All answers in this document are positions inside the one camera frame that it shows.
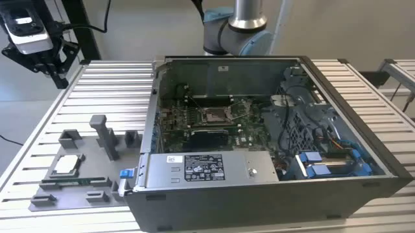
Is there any black upright post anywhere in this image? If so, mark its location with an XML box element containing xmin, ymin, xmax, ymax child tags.
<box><xmin>60</xmin><ymin>0</ymin><xmax>102</xmax><ymax>62</ymax></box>

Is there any grey metal drive cage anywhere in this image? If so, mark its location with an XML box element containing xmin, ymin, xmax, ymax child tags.
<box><xmin>262</xmin><ymin>79</ymin><xmax>342</xmax><ymax>154</ymax></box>

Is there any metal socket cover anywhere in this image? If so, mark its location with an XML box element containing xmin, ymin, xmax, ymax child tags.
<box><xmin>226</xmin><ymin>99</ymin><xmax>251</xmax><ymax>122</ymax></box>

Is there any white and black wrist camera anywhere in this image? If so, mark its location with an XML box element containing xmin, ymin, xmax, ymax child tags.
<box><xmin>0</xmin><ymin>11</ymin><xmax>55</xmax><ymax>55</ymax></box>

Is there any grey parts rack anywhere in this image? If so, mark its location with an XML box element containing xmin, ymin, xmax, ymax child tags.
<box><xmin>28</xmin><ymin>114</ymin><xmax>144</xmax><ymax>213</ymax></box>

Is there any black cable on floor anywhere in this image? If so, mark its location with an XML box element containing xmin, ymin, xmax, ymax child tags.
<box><xmin>0</xmin><ymin>134</ymin><xmax>24</xmax><ymax>147</ymax></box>

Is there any coloured wire bundle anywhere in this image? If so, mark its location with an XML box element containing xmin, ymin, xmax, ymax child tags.
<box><xmin>319</xmin><ymin>135</ymin><xmax>346</xmax><ymax>150</ymax></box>

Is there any hard disk in blue carrier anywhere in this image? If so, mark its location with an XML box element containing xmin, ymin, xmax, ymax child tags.
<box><xmin>116</xmin><ymin>168</ymin><xmax>136</xmax><ymax>198</ymax></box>

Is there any CPU socket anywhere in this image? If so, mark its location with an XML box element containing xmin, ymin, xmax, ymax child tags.
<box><xmin>200</xmin><ymin>107</ymin><xmax>228</xmax><ymax>125</ymax></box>

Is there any black RAM slot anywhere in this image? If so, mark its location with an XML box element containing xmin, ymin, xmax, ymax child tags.
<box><xmin>184</xmin><ymin>95</ymin><xmax>234</xmax><ymax>101</ymax></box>
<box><xmin>184</xmin><ymin>100</ymin><xmax>235</xmax><ymax>106</ymax></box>
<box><xmin>187</xmin><ymin>123</ymin><xmax>243</xmax><ymax>128</ymax></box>

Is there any silver power supply unit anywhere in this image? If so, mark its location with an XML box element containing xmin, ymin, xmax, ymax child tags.
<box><xmin>143</xmin><ymin>150</ymin><xmax>281</xmax><ymax>190</ymax></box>

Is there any green RAM stick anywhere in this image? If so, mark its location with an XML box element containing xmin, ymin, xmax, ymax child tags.
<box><xmin>42</xmin><ymin>178</ymin><xmax>108</xmax><ymax>184</ymax></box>

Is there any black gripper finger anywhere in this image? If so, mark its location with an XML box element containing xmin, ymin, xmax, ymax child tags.
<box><xmin>51</xmin><ymin>40</ymin><xmax>80</xmax><ymax>89</ymax></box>
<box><xmin>0</xmin><ymin>45</ymin><xmax>56</xmax><ymax>79</ymax></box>

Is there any silver CPU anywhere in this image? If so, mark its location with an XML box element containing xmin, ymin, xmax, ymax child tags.
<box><xmin>52</xmin><ymin>154</ymin><xmax>82</xmax><ymax>175</ymax></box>

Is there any black cable inside case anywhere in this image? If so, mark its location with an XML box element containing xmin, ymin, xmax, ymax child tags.
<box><xmin>276</xmin><ymin>93</ymin><xmax>298</xmax><ymax>157</ymax></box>

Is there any blue disk carrier in bay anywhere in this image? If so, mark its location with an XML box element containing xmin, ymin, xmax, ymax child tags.
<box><xmin>299</xmin><ymin>151</ymin><xmax>323</xmax><ymax>163</ymax></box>
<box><xmin>307</xmin><ymin>164</ymin><xmax>333</xmax><ymax>177</ymax></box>

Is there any aluminium frame side table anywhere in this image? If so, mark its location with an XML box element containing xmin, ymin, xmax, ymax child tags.
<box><xmin>358</xmin><ymin>58</ymin><xmax>415</xmax><ymax>114</ymax></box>

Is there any black graphics card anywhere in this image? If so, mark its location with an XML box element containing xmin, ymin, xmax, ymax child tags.
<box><xmin>186</xmin><ymin>128</ymin><xmax>230</xmax><ymax>153</ymax></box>

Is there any green motherboard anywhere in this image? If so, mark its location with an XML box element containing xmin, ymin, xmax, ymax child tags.
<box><xmin>155</xmin><ymin>96</ymin><xmax>276</xmax><ymax>156</ymax></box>

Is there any thin black wall cable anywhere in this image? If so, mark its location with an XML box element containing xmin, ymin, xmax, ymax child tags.
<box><xmin>70</xmin><ymin>0</ymin><xmax>114</xmax><ymax>34</ymax></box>

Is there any black open PC case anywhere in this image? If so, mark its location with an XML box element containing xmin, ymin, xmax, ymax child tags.
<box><xmin>124</xmin><ymin>55</ymin><xmax>415</xmax><ymax>233</ymax></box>

